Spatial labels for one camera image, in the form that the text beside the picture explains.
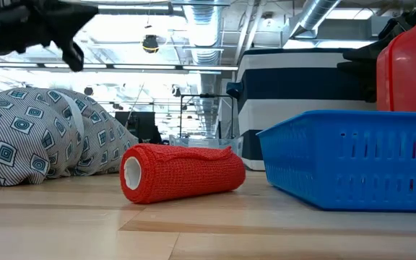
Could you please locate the blue plastic slotted basket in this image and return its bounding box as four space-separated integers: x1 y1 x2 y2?
256 110 416 213

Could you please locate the clear plastic container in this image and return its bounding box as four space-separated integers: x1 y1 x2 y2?
168 135 244 157

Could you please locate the black monitor on stand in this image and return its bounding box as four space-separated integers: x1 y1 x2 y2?
115 110 163 144

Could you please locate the red bandage roll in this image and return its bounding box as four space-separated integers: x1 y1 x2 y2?
119 143 247 205

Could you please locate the black hanging ceiling camera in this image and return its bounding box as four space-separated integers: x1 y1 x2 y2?
142 34 160 54

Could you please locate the red plastic case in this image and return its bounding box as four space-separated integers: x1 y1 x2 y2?
376 14 416 113

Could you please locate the black metal rack frame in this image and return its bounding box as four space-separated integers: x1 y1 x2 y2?
178 92 235 140

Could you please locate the navy white striped fabric bin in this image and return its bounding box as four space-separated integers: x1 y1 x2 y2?
225 48 378 171

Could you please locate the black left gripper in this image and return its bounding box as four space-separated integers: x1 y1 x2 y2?
0 0 100 72

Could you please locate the grey patterned cloth gown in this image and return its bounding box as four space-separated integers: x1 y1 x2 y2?
0 86 139 187

